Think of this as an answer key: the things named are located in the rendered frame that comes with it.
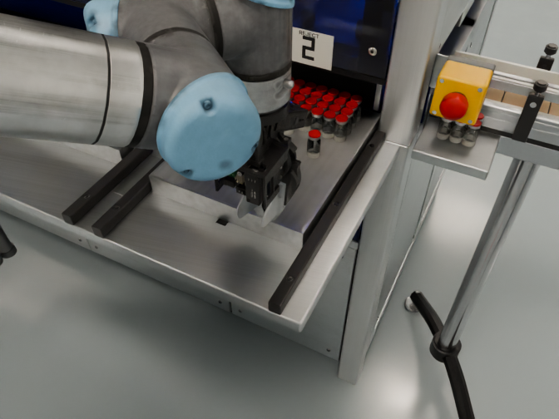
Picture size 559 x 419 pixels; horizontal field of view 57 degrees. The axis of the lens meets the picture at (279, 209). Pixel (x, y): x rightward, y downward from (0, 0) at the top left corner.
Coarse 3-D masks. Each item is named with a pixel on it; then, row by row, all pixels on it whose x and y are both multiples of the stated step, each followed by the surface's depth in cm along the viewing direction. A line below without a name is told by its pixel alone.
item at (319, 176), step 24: (360, 120) 94; (336, 144) 89; (360, 144) 84; (168, 168) 82; (312, 168) 85; (336, 168) 85; (168, 192) 79; (192, 192) 76; (216, 192) 81; (312, 192) 81; (336, 192) 79; (216, 216) 77; (288, 216) 77; (312, 216) 73; (288, 240) 73
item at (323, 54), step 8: (296, 32) 84; (304, 32) 84; (312, 32) 83; (296, 40) 85; (304, 40) 84; (320, 40) 83; (328, 40) 82; (296, 48) 86; (320, 48) 84; (328, 48) 83; (296, 56) 87; (312, 56) 86; (320, 56) 85; (328, 56) 84; (312, 64) 87; (320, 64) 86; (328, 64) 85
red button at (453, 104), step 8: (448, 96) 76; (456, 96) 76; (464, 96) 76; (440, 104) 78; (448, 104) 76; (456, 104) 76; (464, 104) 76; (440, 112) 78; (448, 112) 77; (456, 112) 77; (464, 112) 76; (456, 120) 78
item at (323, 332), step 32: (480, 0) 131; (480, 32) 148; (416, 160) 108; (416, 192) 130; (416, 224) 166; (352, 256) 114; (192, 288) 159; (384, 288) 139; (256, 320) 154; (320, 320) 137; (320, 352) 148
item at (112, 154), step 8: (64, 144) 90; (72, 144) 88; (80, 144) 87; (88, 152) 88; (96, 152) 86; (104, 152) 85; (112, 152) 84; (120, 152) 83; (128, 152) 85; (112, 160) 86; (120, 160) 85
